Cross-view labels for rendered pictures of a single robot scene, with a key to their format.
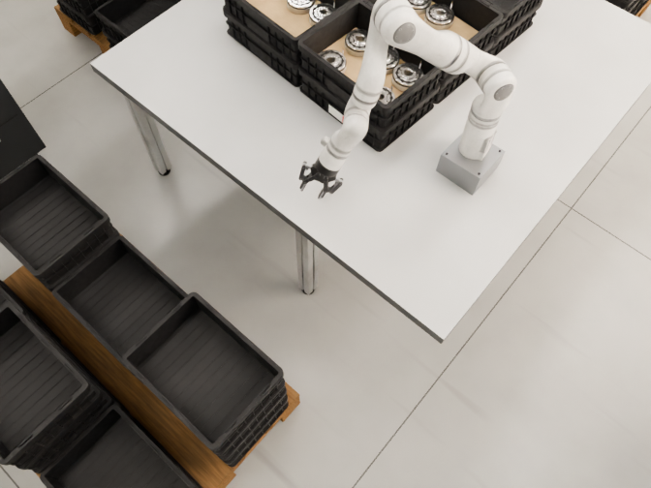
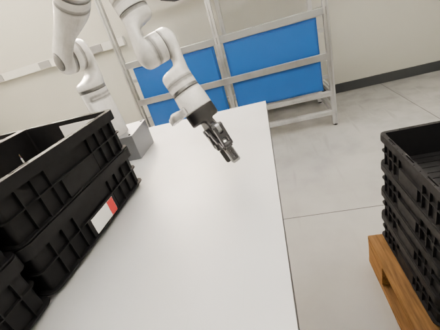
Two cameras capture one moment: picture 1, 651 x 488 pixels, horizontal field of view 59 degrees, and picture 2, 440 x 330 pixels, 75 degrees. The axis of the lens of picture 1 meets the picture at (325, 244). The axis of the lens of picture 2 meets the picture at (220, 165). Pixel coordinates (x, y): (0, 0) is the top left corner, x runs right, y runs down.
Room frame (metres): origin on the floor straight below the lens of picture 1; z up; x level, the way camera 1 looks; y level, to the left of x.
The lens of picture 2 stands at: (1.29, 0.63, 1.06)
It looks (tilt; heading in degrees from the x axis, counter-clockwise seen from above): 26 degrees down; 244
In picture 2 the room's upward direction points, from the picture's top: 17 degrees counter-clockwise
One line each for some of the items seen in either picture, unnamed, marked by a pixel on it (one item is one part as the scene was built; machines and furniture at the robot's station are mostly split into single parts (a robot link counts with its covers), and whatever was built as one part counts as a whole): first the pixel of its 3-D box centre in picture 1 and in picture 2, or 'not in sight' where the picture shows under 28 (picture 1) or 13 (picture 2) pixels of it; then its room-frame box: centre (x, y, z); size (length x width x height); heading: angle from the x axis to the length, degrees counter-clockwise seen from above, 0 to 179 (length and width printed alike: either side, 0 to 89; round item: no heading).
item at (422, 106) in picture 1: (367, 88); (50, 212); (1.41, -0.12, 0.76); 0.40 x 0.30 x 0.12; 47
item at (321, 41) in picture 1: (370, 65); (25, 175); (1.41, -0.12, 0.87); 0.40 x 0.30 x 0.11; 47
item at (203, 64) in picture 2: not in sight; (182, 90); (0.30, -1.74, 0.60); 0.72 x 0.03 x 0.56; 141
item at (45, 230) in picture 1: (63, 242); not in sight; (0.95, 0.98, 0.37); 0.40 x 0.30 x 0.45; 51
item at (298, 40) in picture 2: not in sight; (274, 67); (-0.32, -1.24, 0.60); 0.72 x 0.03 x 0.56; 141
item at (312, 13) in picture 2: not in sight; (217, 40); (-0.03, -1.51, 0.91); 1.70 x 0.10 x 0.05; 141
